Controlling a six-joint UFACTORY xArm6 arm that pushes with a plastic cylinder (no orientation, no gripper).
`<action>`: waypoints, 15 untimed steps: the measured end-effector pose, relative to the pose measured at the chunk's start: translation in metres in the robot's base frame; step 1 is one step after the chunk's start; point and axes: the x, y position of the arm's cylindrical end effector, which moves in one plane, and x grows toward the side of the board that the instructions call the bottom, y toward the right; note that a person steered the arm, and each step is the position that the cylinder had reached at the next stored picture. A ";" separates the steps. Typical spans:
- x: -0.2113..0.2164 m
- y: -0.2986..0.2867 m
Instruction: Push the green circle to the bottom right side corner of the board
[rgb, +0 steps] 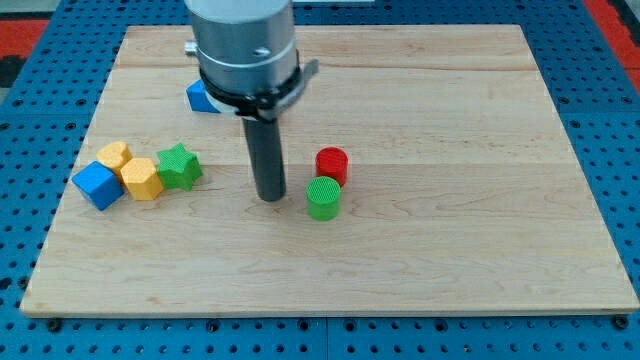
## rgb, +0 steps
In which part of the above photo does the blue block behind arm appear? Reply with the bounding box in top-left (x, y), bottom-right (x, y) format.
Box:
top-left (186, 80), bottom-right (219, 114)

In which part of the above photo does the red cylinder block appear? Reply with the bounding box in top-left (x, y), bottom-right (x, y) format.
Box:
top-left (315, 147), bottom-right (349, 187)

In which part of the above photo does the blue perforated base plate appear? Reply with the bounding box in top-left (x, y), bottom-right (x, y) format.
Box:
top-left (1, 0), bottom-right (639, 359)

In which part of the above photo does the blue cube block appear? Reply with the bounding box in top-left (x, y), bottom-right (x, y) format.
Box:
top-left (72, 161), bottom-right (124, 211)

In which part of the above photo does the light wooden board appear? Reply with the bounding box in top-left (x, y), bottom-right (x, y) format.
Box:
top-left (21, 25), bottom-right (639, 318)

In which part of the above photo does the green star block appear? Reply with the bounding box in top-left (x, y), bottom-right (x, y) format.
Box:
top-left (156, 143), bottom-right (203, 191)

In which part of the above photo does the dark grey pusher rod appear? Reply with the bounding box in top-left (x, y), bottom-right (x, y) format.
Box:
top-left (243, 119), bottom-right (286, 202)

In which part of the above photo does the yellow hexagon block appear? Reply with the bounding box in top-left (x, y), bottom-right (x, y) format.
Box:
top-left (121, 158), bottom-right (164, 201)

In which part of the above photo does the yellow heart block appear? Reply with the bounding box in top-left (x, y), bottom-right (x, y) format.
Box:
top-left (96, 141), bottom-right (133, 177)

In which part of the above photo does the green cylinder block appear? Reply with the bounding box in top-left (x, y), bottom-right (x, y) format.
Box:
top-left (306, 176), bottom-right (341, 221)

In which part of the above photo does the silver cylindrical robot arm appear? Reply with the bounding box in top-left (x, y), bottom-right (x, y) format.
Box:
top-left (185, 0), bottom-right (319, 202)

